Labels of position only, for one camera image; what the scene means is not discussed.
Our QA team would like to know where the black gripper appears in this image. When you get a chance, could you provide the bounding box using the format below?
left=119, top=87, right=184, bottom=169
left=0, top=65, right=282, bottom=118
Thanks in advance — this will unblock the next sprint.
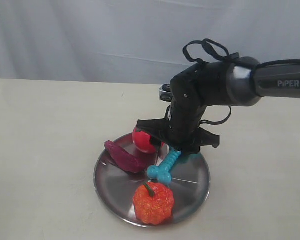
left=136, top=65, right=220, bottom=156

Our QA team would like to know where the turquoise toy bone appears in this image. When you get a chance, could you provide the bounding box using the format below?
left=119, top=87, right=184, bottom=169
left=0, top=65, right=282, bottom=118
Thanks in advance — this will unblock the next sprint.
left=146, top=147, right=199, bottom=185

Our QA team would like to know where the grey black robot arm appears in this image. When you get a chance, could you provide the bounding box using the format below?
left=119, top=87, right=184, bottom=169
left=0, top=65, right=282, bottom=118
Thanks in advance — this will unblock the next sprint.
left=136, top=57, right=300, bottom=154

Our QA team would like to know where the red apple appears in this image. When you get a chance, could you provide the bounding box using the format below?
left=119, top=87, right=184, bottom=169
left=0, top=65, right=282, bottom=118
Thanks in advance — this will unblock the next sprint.
left=132, top=128, right=156, bottom=154

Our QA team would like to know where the purple sweet potato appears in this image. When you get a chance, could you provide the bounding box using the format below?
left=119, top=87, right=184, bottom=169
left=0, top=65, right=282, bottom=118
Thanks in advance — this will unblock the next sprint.
left=104, top=140, right=148, bottom=173

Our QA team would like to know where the round stainless steel plate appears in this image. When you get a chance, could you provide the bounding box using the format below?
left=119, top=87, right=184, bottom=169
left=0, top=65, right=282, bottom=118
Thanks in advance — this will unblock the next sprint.
left=93, top=133, right=211, bottom=228

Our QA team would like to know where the orange pumpkin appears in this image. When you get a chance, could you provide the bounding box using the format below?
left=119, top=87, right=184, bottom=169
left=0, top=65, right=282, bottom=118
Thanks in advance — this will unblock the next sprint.
left=132, top=181, right=175, bottom=225

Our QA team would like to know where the white backdrop cloth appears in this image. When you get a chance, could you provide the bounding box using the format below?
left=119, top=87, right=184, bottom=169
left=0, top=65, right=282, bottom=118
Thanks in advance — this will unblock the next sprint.
left=0, top=0, right=300, bottom=84

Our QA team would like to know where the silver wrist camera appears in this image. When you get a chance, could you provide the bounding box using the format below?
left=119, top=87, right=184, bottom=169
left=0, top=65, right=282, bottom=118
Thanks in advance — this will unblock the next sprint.
left=159, top=84, right=173, bottom=103

